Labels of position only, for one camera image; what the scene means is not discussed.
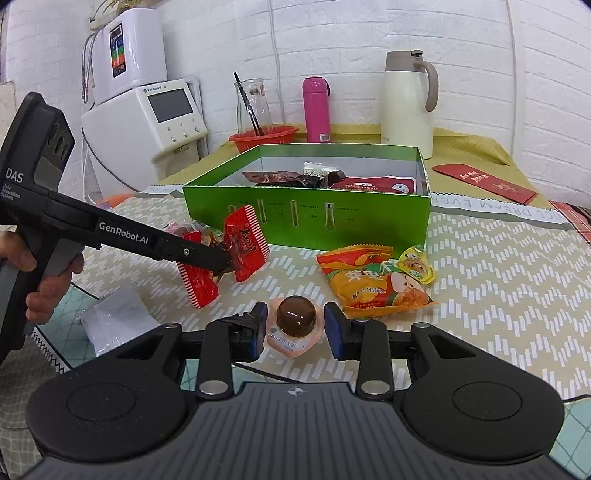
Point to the orange plaid cloth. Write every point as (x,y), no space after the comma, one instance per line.
(575,217)

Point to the olive green tablecloth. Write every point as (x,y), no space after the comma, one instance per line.
(466,147)

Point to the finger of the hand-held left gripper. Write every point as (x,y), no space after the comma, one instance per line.
(198,256)

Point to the pink thermos bottle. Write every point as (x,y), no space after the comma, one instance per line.
(316,110)

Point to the green cardboard box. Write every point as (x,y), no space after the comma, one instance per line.
(369,217)

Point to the person's left hand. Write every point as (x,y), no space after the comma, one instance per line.
(48,295)

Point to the red mixed nuts packet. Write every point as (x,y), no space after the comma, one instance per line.
(374,184)

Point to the brown ball snack clear pack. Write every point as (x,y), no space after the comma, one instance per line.
(295,318)

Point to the orange snack packet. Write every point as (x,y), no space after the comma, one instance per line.
(374,286)

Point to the red plastic basket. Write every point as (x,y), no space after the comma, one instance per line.
(263,141)

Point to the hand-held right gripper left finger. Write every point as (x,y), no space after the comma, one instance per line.
(259,332)

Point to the red striped-edge snack packet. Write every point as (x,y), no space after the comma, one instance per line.
(247,244)
(198,286)

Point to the orange plastic stool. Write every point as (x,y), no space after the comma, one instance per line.
(115,200)

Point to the silver black snack packet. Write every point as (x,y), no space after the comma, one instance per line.
(323,174)

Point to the black stirring stick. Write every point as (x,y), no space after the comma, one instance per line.
(247,104)

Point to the white foil packet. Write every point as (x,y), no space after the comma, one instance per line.
(117,318)

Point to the red envelope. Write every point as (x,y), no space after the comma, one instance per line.
(485,182)

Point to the white water purifier colour panel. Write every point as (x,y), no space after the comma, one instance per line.
(134,50)

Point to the teal patterned mat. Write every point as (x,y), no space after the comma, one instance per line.
(81,302)

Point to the cream thermos jug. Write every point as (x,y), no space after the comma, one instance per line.
(406,110)

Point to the glass carafe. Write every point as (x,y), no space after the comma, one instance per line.
(258,104)

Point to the small yellow jelly packet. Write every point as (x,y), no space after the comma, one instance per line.
(418,267)

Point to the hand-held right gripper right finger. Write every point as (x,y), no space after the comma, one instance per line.
(333,332)

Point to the white water dispenser with screen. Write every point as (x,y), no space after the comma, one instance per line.
(129,143)

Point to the brown meat snack packet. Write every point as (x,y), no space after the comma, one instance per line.
(270,177)

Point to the white wall conduit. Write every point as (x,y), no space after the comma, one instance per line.
(273,55)
(515,69)

